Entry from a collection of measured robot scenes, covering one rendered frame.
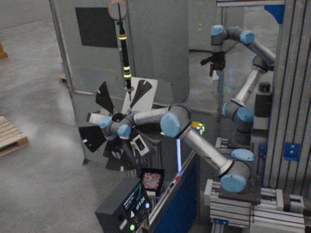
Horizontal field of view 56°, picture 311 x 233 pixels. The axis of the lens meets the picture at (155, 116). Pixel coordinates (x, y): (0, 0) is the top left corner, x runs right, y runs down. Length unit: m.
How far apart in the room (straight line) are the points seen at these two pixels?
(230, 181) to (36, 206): 2.43
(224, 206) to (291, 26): 1.03
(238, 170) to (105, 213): 0.67
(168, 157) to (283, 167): 1.52
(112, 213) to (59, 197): 2.18
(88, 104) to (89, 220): 1.23
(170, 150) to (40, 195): 1.56
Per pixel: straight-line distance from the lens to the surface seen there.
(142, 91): 2.08
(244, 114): 2.02
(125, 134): 1.71
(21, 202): 3.61
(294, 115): 1.67
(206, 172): 3.01
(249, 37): 1.81
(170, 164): 3.13
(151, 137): 1.98
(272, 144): 1.75
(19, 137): 4.57
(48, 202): 3.47
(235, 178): 1.48
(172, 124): 1.44
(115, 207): 1.36
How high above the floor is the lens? 2.20
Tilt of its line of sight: 28 degrees down
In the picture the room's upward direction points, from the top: 5 degrees counter-clockwise
